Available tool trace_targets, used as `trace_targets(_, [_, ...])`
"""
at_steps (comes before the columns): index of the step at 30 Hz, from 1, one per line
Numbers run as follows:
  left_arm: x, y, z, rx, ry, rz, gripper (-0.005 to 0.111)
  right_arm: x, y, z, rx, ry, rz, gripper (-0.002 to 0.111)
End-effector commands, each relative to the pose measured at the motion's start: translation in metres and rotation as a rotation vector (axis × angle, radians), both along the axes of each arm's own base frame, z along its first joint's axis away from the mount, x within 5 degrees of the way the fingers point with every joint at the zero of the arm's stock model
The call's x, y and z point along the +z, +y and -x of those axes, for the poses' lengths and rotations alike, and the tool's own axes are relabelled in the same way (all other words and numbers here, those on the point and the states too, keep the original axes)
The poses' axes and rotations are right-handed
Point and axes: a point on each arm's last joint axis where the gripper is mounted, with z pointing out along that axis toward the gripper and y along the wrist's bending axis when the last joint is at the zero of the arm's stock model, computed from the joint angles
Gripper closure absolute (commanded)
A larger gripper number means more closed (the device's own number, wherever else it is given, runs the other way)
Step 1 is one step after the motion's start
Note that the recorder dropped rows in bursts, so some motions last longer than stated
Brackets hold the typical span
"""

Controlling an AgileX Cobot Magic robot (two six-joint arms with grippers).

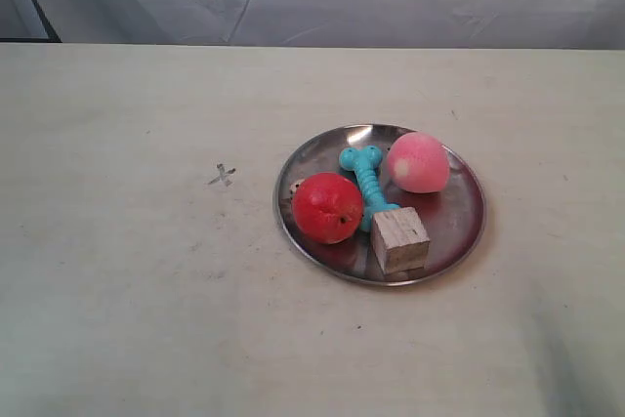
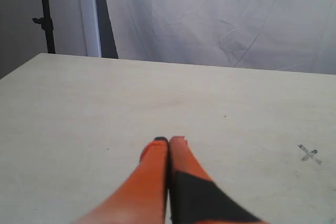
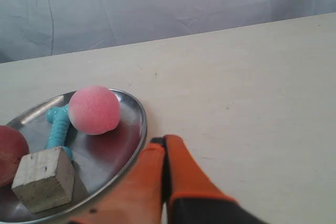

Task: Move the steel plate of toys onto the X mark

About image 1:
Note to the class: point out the red toy apple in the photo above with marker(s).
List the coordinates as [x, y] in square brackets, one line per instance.
[327, 208]

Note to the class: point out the teal toy bone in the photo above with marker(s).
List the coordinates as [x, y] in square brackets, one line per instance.
[364, 164]

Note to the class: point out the pink toy peach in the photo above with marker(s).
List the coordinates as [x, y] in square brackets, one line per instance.
[418, 163]

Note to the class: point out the wooden cube block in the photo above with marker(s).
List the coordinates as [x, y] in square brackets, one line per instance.
[399, 240]

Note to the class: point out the round metal plate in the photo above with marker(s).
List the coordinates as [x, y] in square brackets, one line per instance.
[454, 217]

